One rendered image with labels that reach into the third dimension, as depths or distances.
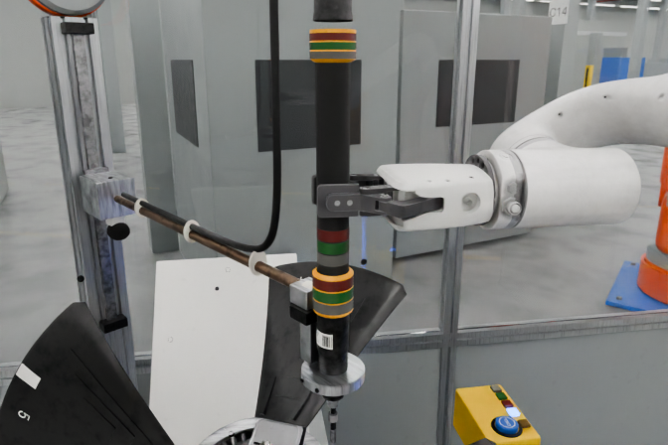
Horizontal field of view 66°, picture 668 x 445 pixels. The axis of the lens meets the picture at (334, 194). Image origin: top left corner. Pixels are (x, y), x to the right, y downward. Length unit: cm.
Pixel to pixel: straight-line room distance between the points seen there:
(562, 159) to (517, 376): 115
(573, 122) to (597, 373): 122
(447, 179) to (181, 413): 63
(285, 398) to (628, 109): 54
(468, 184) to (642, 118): 22
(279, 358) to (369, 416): 84
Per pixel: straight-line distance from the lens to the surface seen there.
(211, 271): 99
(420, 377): 153
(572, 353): 170
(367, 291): 73
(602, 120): 67
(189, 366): 96
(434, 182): 49
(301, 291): 57
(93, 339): 71
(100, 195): 101
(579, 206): 57
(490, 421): 108
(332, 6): 48
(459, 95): 129
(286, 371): 73
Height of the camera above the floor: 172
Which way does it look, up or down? 15 degrees down
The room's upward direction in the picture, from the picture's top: straight up
